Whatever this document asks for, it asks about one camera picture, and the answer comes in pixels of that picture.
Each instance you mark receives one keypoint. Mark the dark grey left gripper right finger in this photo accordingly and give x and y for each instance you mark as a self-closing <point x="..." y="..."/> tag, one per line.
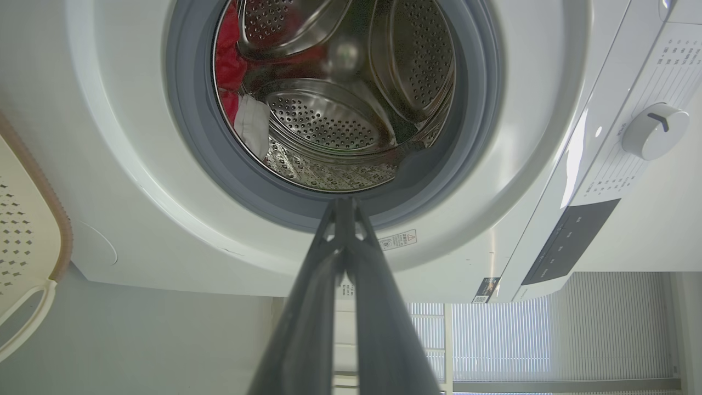
<point x="384" y="329"/>

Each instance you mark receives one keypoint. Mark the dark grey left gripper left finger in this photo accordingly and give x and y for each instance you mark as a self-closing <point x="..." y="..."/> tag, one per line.
<point x="307" y="329"/>

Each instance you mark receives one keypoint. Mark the red and white garment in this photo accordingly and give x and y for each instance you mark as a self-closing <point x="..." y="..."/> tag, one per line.
<point x="229" y="66"/>

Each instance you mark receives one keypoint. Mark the dark grey control panel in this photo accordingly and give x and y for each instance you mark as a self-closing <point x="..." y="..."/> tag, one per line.
<point x="570" y="241"/>

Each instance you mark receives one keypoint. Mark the stainless steel washing machine drum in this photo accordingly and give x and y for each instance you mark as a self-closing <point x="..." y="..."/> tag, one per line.
<point x="340" y="109"/>

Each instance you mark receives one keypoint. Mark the cream perforated laundry basket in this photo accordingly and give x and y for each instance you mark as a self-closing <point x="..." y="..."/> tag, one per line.
<point x="24" y="230"/>

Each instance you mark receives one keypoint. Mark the white warning sticker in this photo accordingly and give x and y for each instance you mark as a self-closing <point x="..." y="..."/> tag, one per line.
<point x="398" y="240"/>

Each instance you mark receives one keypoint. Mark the black label sticker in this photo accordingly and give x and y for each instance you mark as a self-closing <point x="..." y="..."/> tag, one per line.
<point x="486" y="289"/>

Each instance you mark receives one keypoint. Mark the white window blinds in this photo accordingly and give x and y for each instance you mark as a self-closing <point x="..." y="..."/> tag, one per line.
<point x="548" y="340"/>

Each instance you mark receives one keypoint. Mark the white front-load washing machine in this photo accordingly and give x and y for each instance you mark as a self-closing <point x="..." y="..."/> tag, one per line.
<point x="137" y="181"/>

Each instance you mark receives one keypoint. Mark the grey rubber door gasket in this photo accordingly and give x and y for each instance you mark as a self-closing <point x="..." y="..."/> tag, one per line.
<point x="192" y="126"/>

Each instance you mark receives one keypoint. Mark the white round control knob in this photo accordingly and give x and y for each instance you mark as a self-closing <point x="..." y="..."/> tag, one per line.
<point x="652" y="131"/>

